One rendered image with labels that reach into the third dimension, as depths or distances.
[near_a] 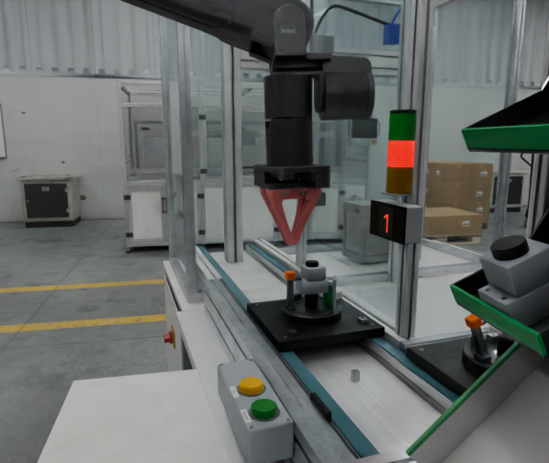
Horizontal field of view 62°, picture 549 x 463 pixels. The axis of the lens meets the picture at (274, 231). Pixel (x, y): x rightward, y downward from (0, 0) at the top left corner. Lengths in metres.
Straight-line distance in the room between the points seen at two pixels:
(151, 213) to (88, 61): 3.74
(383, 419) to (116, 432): 0.46
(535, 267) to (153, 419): 0.70
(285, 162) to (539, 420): 0.38
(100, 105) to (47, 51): 1.16
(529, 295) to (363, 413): 0.45
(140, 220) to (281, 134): 5.49
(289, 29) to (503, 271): 0.33
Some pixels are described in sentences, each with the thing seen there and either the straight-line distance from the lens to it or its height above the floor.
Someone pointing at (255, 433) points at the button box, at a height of 0.95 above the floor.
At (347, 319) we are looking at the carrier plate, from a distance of 1.05.
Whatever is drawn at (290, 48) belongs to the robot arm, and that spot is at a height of 1.46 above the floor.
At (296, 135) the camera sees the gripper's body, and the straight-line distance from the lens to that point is 0.54.
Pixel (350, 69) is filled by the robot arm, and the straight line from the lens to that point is 0.57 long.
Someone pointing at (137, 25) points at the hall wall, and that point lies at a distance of 8.92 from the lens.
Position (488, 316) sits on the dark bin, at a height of 1.20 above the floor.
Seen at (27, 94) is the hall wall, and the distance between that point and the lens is 9.05.
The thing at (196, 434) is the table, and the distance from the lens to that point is 0.88.
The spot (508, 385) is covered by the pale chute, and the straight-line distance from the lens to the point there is 0.60.
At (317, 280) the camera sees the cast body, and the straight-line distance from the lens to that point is 1.03.
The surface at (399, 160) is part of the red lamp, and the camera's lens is 0.90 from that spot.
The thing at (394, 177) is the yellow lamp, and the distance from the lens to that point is 0.91.
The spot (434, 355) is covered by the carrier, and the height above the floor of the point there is 0.97.
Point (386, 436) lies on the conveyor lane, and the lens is 0.78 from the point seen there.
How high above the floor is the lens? 1.35
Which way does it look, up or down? 11 degrees down
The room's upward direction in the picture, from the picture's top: straight up
